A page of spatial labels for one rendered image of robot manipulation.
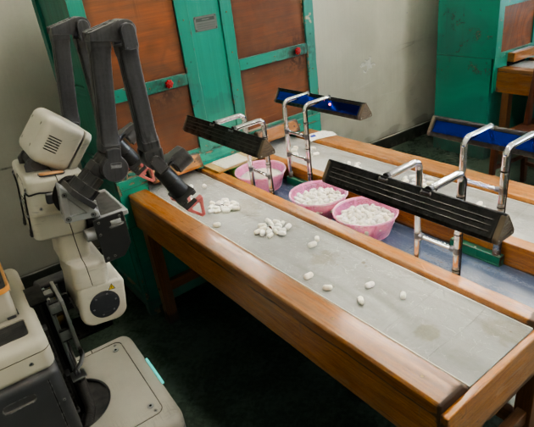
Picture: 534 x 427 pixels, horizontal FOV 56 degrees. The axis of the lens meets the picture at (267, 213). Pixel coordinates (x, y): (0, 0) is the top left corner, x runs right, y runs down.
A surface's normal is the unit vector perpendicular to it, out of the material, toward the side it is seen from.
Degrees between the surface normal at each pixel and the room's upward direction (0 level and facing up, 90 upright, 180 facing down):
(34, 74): 90
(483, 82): 90
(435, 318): 0
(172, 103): 90
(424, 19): 90
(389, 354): 0
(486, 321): 0
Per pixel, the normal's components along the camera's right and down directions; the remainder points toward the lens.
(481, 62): -0.82, 0.34
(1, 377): 0.56, 0.32
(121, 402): -0.11, -0.88
